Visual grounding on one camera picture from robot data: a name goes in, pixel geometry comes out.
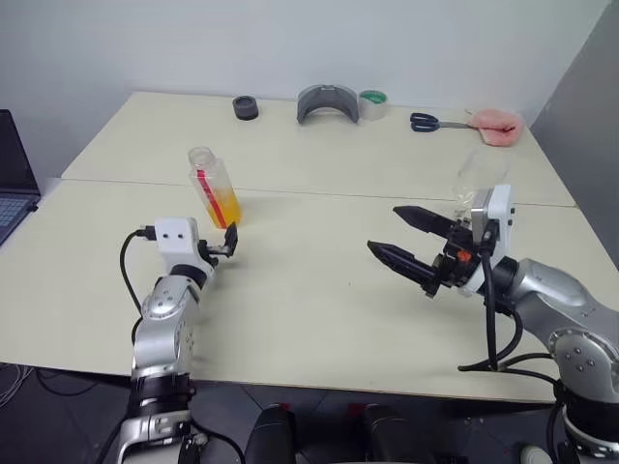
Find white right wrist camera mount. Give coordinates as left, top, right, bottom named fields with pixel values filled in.
left=457, top=184, right=517, bottom=297

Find pink cloth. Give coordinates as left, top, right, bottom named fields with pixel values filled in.
left=466, top=107, right=526, bottom=147

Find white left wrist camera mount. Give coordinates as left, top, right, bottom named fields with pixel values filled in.
left=153, top=217, right=218, bottom=281

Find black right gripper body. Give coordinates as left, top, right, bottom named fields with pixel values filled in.
left=425, top=217, right=486, bottom=297

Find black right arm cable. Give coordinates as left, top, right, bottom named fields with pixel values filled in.
left=457, top=224, right=555, bottom=374

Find grey curved plastic shell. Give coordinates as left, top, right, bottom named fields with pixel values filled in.
left=296, top=83, right=362, bottom=125

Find clear bottle with orange juice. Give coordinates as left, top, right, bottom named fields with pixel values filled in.
left=187, top=146, right=243, bottom=229

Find dark laptop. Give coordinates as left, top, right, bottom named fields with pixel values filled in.
left=0, top=108, right=42, bottom=247

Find black handled scissors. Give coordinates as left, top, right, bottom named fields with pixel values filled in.
left=409, top=111, right=480, bottom=132

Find dark rounded shape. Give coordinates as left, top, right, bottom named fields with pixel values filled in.
left=362, top=403, right=418, bottom=464
left=244, top=404, right=297, bottom=464

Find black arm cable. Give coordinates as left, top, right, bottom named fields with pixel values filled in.
left=457, top=224, right=555, bottom=374
left=119, top=224, right=157, bottom=315

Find white floor cables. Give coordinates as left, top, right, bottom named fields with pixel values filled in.
left=0, top=362, right=36, bottom=405

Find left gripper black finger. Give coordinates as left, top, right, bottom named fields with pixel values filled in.
left=222, top=221, right=242, bottom=261

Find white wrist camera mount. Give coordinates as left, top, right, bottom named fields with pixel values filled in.
left=457, top=184, right=517, bottom=297
left=153, top=217, right=218, bottom=281

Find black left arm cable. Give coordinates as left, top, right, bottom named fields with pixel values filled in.
left=119, top=224, right=157, bottom=315

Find black round ring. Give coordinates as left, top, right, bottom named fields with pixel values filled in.
left=231, top=95, right=258, bottom=122

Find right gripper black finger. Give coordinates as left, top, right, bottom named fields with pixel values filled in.
left=366, top=240, right=444, bottom=299
left=393, top=205, right=458, bottom=237

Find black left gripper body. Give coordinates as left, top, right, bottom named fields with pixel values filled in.
left=198, top=237, right=229, bottom=266

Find black floor cable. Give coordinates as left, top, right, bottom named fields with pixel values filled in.
left=37, top=367, right=133, bottom=398

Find clear tape roll green core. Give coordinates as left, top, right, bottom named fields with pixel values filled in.
left=357, top=89, right=388, bottom=122

